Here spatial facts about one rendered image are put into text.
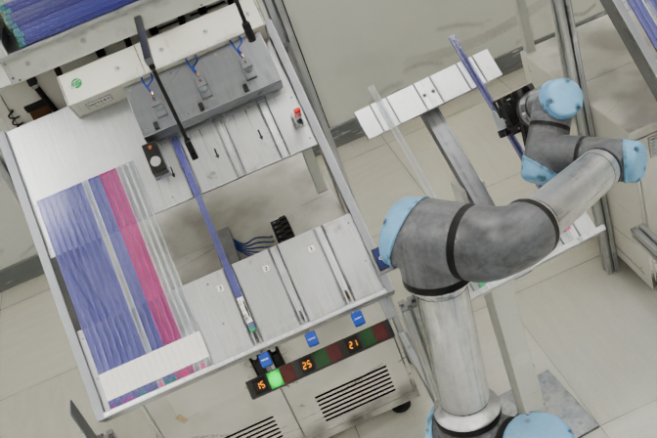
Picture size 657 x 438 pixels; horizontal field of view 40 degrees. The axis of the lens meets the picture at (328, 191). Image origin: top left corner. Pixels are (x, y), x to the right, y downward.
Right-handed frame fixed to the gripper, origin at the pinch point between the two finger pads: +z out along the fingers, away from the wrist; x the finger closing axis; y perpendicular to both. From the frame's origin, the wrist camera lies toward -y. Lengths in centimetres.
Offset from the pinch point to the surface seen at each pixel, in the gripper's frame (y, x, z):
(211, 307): -6, 75, 11
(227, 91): 36, 50, 15
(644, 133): -18, -45, 32
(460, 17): 47, -69, 184
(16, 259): 38, 148, 212
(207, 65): 44, 52, 17
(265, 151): 20, 48, 17
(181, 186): 21, 69, 18
